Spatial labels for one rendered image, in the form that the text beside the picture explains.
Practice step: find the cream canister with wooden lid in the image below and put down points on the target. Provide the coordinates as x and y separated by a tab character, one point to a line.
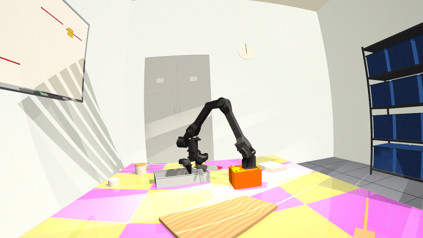
140	168

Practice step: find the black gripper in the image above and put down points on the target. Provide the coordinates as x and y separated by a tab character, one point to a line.
187	162

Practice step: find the grey metal roasting tin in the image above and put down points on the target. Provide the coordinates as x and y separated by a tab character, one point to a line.
178	177

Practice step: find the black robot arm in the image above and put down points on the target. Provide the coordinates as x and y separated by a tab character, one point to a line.
243	145

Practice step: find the short grey cylinder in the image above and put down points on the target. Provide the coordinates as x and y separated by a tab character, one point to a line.
113	182

